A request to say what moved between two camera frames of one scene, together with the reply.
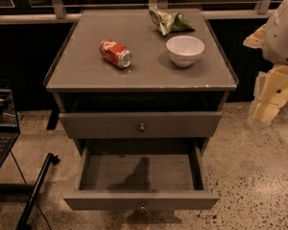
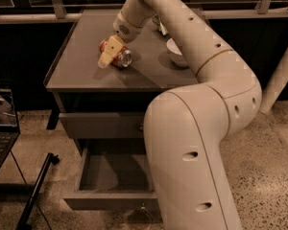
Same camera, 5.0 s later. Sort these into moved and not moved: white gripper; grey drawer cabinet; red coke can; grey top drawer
Moved: white gripper
Not moved: grey drawer cabinet; grey top drawer; red coke can
